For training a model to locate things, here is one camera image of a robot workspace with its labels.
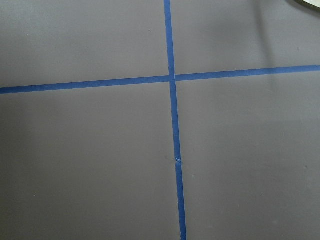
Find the wooden cup storage rack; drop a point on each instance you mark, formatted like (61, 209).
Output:
(310, 3)

